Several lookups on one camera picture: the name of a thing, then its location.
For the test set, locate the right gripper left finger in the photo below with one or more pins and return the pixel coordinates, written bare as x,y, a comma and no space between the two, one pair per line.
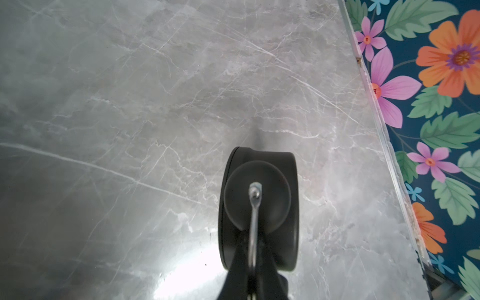
236,285

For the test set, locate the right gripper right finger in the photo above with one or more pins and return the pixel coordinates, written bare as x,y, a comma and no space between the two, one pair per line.
270,285

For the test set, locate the black twin-bell alarm clock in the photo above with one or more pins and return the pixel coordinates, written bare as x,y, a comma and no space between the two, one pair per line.
279,209

